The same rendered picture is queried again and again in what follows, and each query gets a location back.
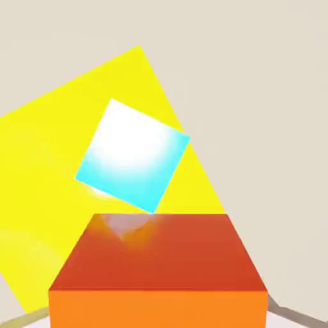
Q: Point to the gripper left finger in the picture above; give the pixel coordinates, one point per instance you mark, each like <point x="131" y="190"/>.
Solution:
<point x="30" y="320"/>

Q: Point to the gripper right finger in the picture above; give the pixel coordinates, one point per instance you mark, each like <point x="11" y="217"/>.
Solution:
<point x="287" y="317"/>

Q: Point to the small orange cube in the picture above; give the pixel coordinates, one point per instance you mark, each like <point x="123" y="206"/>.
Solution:
<point x="164" y="276"/>

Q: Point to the small cyan cube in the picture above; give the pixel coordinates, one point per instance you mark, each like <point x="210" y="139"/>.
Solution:
<point x="133" y="159"/>

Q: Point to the large yellow box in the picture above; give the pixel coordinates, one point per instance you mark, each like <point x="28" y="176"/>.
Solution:
<point x="41" y="159"/>

